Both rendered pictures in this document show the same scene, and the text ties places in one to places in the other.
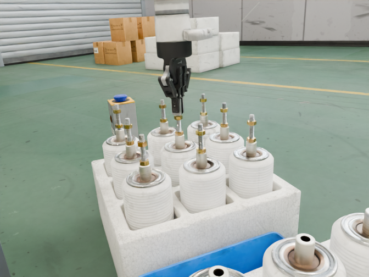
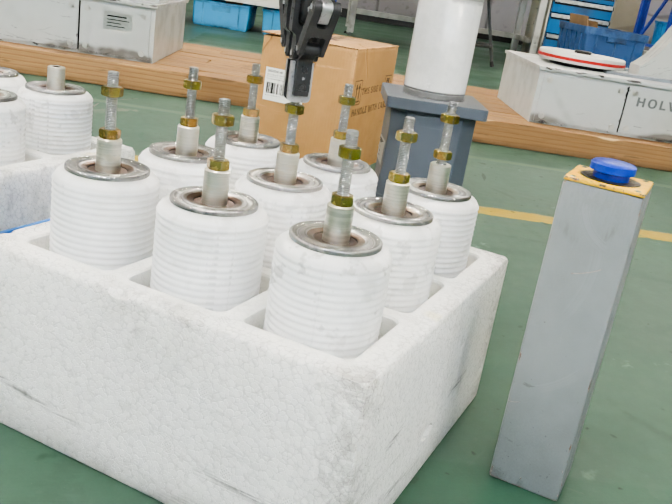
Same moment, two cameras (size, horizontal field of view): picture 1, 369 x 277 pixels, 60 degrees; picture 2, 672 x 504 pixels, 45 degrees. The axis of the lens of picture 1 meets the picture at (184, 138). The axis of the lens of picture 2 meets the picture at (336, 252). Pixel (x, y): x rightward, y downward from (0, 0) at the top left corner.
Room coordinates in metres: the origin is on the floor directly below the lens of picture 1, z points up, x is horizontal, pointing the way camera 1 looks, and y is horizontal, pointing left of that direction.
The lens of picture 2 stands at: (1.29, -0.49, 0.45)
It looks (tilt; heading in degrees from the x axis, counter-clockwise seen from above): 19 degrees down; 135
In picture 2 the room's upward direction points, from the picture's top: 9 degrees clockwise
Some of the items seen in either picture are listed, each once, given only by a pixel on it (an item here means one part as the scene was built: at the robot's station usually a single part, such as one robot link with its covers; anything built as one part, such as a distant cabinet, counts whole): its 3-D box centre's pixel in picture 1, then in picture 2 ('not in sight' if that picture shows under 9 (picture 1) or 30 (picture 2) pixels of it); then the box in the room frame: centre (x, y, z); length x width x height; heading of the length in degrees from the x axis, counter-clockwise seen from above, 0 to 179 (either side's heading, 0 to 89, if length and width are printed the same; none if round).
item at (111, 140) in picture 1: (121, 140); (435, 190); (0.77, 0.16, 0.25); 0.08 x 0.08 x 0.01
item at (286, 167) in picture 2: (179, 141); (286, 168); (0.70, 0.01, 0.26); 0.02 x 0.02 x 0.03
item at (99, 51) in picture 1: (106, 51); not in sight; (4.82, 1.06, 0.15); 0.30 x 0.24 x 0.30; 137
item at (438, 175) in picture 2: (120, 135); (437, 178); (0.77, 0.16, 0.26); 0.02 x 0.02 x 0.03
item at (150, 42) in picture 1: (168, 44); not in sight; (3.93, 0.12, 0.27); 0.39 x 0.39 x 0.18; 50
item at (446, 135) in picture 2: (118, 118); (446, 138); (0.77, 0.16, 0.31); 0.01 x 0.01 x 0.08
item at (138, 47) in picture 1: (135, 50); not in sight; (4.82, 0.63, 0.15); 0.30 x 0.24 x 0.30; 48
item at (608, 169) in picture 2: (120, 98); (611, 173); (0.95, 0.18, 0.32); 0.04 x 0.04 x 0.02
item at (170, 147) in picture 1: (180, 146); (284, 181); (0.70, 0.01, 0.25); 0.08 x 0.08 x 0.01
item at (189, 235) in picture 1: (184, 205); (263, 328); (0.70, 0.01, 0.09); 0.39 x 0.39 x 0.18; 21
